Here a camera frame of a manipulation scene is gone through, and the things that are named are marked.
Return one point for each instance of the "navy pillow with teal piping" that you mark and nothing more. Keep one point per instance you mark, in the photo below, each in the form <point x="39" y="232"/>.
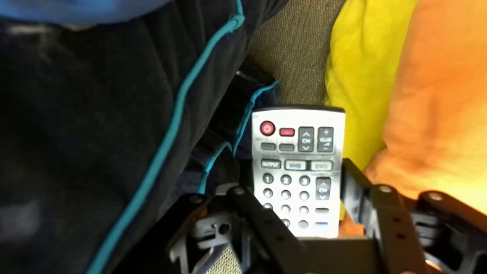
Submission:
<point x="92" y="131"/>

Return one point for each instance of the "grey and black remote control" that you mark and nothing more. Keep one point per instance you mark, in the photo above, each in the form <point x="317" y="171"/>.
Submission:
<point x="297" y="168"/>

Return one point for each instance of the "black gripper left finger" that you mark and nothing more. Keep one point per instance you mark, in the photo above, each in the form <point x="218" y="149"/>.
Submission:
<point x="244" y="177"/>

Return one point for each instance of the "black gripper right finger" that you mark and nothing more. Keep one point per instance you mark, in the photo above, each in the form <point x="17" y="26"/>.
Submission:
<point x="360" y="195"/>

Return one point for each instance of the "orange pillow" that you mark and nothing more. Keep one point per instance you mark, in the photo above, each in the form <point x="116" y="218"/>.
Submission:
<point x="446" y="101"/>

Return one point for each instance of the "grey-brown fabric sofa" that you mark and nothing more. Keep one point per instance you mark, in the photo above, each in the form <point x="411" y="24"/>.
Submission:
<point x="294" y="50"/>

